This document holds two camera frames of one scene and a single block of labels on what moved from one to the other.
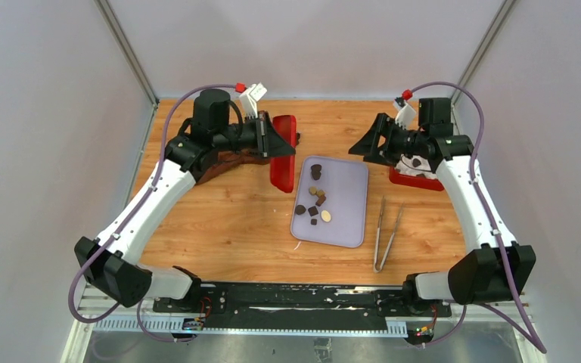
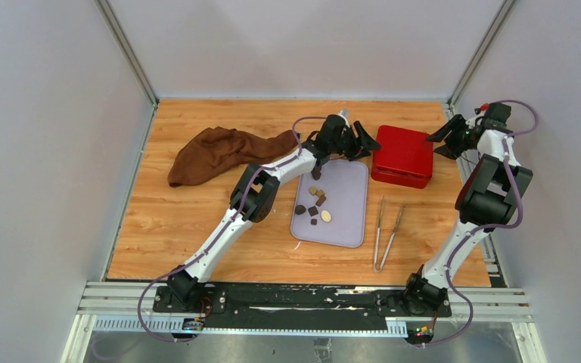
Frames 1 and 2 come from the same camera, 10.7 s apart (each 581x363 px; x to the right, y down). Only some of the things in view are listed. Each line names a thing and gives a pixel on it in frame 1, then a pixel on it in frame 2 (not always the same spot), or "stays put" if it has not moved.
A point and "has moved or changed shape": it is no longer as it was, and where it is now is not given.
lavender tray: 330,203 stays put
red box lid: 282,167 has moved or changed shape
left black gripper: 268,142 to 361,146
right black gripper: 368,145 to 451,150
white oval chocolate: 325,215 stays put
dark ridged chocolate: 312,211 stays put
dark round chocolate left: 300,209 stays put
